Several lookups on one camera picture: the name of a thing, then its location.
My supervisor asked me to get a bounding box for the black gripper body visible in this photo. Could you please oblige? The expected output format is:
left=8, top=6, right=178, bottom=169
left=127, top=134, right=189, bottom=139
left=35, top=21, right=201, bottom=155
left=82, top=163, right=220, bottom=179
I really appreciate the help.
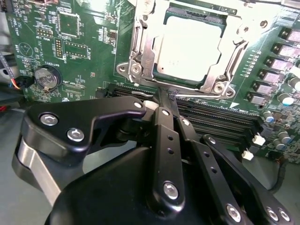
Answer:
left=46, top=146, right=225, bottom=225

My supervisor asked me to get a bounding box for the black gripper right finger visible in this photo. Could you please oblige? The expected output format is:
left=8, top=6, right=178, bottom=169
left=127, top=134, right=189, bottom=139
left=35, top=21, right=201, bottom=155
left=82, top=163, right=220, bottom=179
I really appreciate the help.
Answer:
left=168, top=90, right=300, bottom=225

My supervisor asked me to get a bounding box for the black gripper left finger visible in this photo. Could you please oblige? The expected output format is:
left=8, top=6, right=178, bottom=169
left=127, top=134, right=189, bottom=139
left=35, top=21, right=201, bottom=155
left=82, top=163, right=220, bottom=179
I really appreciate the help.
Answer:
left=11, top=88, right=187, bottom=214

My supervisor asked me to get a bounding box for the metal locking lever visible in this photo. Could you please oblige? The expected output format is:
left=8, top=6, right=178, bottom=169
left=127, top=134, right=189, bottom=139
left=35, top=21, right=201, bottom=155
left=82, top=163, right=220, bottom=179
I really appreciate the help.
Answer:
left=130, top=0, right=157, bottom=80
left=172, top=90, right=235, bottom=99

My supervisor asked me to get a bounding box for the silver CPU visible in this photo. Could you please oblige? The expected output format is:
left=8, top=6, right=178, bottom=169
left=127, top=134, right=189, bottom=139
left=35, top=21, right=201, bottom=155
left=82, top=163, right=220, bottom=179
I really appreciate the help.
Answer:
left=152, top=6, right=230, bottom=84

